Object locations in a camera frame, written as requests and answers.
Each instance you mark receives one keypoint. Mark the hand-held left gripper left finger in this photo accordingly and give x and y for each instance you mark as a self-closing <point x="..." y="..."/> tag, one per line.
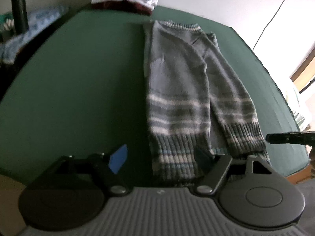
<point x="119" y="157"/>

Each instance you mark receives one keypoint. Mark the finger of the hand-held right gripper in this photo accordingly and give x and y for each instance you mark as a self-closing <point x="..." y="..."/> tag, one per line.
<point x="288" y="138"/>

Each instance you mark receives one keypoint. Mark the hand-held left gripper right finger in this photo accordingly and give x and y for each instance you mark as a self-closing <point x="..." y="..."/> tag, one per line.
<point x="203" y="158"/>

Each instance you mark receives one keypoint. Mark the grey striped knit sweater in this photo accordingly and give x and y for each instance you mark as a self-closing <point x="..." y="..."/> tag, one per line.
<point x="177" y="83"/>

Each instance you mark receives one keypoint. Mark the wooden table edge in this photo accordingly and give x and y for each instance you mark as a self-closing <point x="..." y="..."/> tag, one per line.
<point x="299" y="174"/>

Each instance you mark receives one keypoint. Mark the green table cloth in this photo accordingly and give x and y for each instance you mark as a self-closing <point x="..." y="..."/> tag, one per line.
<point x="86" y="78"/>

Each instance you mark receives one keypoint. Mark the blue patterned cloth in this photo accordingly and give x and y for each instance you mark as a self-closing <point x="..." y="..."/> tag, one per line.
<point x="37" y="27"/>

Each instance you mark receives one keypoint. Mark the dark cylinder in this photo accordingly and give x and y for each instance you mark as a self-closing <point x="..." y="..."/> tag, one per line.
<point x="19" y="9"/>

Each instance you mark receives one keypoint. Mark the wooden door frame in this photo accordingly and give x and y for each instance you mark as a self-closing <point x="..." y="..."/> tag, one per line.
<point x="302" y="71"/>

